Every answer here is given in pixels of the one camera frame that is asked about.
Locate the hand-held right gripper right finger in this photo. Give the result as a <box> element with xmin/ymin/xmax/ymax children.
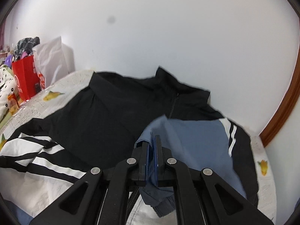
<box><xmin>154</xmin><ymin>135</ymin><xmax>275</xmax><ymax>225</ymax></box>

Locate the orange bottle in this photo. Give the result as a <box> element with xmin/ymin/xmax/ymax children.
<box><xmin>8</xmin><ymin>92</ymin><xmax>20</xmax><ymax>116</ymax></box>

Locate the dark checked cloth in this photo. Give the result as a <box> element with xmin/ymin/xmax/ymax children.
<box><xmin>13</xmin><ymin>37</ymin><xmax>40</xmax><ymax>59</ymax></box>

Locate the brown wooden door frame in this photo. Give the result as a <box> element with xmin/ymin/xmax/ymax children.
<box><xmin>259</xmin><ymin>47</ymin><xmax>300</xmax><ymax>147</ymax></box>

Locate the red paper bag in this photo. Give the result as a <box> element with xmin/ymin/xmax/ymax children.
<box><xmin>12</xmin><ymin>54</ymin><xmax>46</xmax><ymax>101</ymax></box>

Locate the black white-striped jacket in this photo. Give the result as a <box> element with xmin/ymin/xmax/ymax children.
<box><xmin>0</xmin><ymin>66</ymin><xmax>260</xmax><ymax>218</ymax></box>

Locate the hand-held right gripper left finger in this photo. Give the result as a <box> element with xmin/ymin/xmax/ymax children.
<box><xmin>29</xmin><ymin>142</ymin><xmax>154</xmax><ymax>225</ymax></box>

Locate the white dotted cloth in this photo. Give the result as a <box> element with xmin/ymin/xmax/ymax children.
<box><xmin>0</xmin><ymin>64</ymin><xmax>18</xmax><ymax>122</ymax></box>

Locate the white plastic bag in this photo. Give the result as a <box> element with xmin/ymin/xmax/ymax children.
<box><xmin>33</xmin><ymin>36</ymin><xmax>70</xmax><ymax>88</ymax></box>

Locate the fruit printed tablecloth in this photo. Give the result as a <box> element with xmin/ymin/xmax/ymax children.
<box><xmin>0</xmin><ymin>69</ymin><xmax>275</xmax><ymax>225</ymax></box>

